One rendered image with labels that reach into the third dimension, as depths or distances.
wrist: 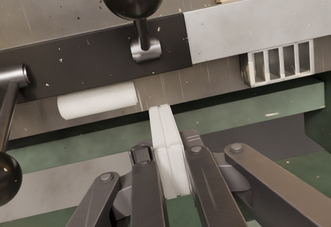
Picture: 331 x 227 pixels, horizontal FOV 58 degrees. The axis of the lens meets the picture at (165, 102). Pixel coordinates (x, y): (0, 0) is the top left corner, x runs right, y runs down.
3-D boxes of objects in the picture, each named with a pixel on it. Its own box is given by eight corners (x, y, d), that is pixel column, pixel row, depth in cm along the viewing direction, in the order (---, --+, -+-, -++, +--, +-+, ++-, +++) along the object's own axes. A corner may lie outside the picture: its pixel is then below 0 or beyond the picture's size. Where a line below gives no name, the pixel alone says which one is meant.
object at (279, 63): (300, 69, 35) (314, 74, 32) (241, 81, 34) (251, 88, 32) (298, 34, 33) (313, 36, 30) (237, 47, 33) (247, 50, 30)
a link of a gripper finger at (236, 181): (190, 175, 13) (254, 160, 13) (176, 131, 18) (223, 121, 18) (195, 203, 14) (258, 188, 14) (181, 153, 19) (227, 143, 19)
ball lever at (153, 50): (170, 68, 28) (173, -9, 15) (131, 76, 28) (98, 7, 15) (162, 31, 29) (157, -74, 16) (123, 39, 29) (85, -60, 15)
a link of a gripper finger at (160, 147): (179, 198, 16) (165, 201, 16) (166, 142, 22) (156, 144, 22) (168, 147, 15) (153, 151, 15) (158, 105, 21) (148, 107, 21)
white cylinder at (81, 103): (69, 114, 34) (138, 99, 34) (62, 124, 31) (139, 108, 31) (61, 89, 33) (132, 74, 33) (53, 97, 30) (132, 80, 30)
